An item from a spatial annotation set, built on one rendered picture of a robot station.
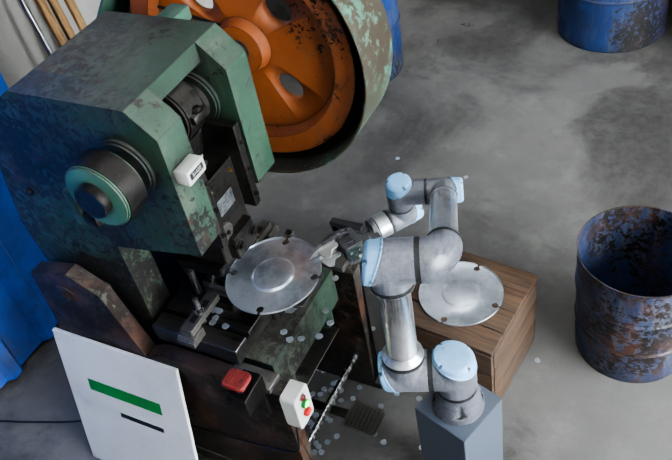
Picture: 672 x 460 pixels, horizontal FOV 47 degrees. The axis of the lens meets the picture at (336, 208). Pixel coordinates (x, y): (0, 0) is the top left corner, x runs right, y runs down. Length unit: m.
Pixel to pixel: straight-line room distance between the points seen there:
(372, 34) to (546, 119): 2.12
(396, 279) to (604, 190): 1.92
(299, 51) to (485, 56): 2.48
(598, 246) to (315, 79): 1.27
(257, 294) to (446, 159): 1.79
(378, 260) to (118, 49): 0.83
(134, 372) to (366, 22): 1.30
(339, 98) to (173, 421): 1.16
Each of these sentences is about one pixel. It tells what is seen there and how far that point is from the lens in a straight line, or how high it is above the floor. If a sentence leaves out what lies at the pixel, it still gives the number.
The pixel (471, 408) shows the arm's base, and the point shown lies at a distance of 2.26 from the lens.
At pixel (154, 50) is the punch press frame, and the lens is 1.98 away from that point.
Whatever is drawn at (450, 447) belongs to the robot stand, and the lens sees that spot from 2.36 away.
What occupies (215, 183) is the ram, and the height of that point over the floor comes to 1.15.
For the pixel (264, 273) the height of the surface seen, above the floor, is 0.80.
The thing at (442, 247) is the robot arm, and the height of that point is 1.08.
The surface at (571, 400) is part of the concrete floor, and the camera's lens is 2.90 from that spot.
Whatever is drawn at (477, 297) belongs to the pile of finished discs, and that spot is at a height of 0.36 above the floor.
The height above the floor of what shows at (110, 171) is 1.40.
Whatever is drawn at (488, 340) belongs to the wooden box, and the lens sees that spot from 2.59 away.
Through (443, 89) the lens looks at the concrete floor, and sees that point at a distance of 4.29.
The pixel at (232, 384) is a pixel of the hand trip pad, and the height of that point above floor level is 0.76.
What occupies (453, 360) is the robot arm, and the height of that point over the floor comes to 0.68.
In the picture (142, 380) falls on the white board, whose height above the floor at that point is 0.50.
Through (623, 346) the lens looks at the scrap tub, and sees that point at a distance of 2.79.
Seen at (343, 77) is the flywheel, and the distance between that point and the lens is 2.10.
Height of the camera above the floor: 2.40
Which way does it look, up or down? 41 degrees down
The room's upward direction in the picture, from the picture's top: 12 degrees counter-clockwise
